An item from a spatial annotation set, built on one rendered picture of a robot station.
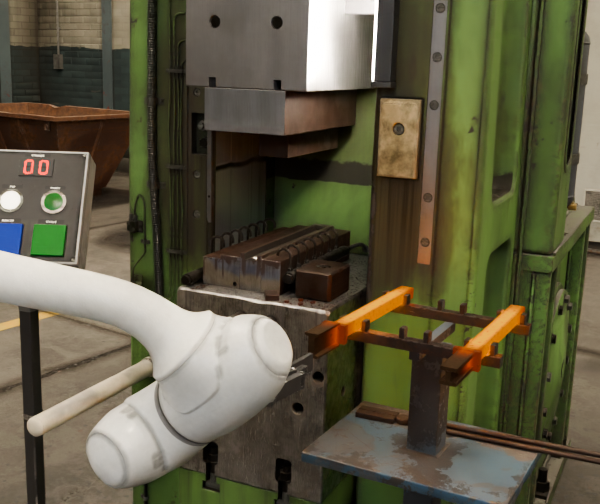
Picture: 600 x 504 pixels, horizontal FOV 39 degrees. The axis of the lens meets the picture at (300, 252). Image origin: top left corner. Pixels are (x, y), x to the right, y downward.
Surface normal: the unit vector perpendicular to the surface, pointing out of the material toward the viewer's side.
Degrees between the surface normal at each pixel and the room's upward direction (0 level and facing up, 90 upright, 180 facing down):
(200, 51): 90
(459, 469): 0
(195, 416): 109
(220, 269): 90
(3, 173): 60
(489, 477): 0
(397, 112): 90
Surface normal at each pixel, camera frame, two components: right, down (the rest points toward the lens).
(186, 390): -0.31, 0.45
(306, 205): -0.42, 0.18
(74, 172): 0.02, -0.29
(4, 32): 0.82, 0.15
